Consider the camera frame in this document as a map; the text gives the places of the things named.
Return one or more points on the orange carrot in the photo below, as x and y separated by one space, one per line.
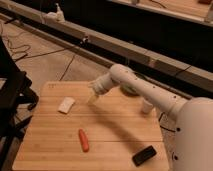
83 140

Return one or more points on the green plate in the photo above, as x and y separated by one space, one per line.
128 90

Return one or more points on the white object on rail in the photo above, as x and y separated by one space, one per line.
57 16

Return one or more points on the white sponge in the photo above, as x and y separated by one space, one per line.
66 105

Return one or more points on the clear plastic cup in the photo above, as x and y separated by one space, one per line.
147 107

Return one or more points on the black chair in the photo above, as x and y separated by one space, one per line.
16 90

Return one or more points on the black phone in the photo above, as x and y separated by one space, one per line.
144 155

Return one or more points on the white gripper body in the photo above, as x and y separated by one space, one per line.
101 85

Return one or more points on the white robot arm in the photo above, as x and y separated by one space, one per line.
194 117

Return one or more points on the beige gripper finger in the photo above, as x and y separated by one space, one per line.
93 98

